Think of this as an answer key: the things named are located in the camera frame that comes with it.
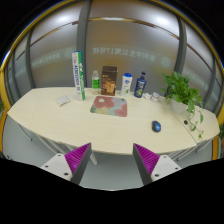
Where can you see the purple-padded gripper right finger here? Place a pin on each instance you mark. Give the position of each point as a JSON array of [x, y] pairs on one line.
[[152, 166]]

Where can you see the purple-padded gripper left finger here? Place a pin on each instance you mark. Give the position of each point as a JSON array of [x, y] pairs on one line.
[[70, 166]]

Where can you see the blue computer mouse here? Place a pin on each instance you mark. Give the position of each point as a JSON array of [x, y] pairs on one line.
[[156, 126]]

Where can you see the floral mouse pad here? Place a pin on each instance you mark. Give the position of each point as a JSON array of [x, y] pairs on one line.
[[109, 106]]

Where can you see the small white packet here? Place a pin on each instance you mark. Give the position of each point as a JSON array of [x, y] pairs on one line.
[[62, 100]]

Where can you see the small round jar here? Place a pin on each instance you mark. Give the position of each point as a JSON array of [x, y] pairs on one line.
[[154, 97]]

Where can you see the small white object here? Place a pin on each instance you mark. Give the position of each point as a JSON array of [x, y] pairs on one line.
[[147, 96]]

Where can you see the green potted plant white pot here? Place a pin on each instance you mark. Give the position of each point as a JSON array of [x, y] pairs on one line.
[[177, 90]]

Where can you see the dark blue shampoo bottle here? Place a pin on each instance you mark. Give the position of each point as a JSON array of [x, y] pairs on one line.
[[140, 85]]

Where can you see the clear green-label water bottle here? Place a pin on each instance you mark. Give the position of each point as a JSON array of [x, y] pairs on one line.
[[95, 82]]

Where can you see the white lotion bottle blue cap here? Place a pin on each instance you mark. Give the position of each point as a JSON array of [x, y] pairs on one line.
[[126, 84]]

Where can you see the brown cardboard box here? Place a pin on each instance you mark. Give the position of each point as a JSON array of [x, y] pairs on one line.
[[108, 80]]

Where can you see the white green shuttlecock tube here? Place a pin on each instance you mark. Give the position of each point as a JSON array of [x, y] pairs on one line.
[[78, 75]]

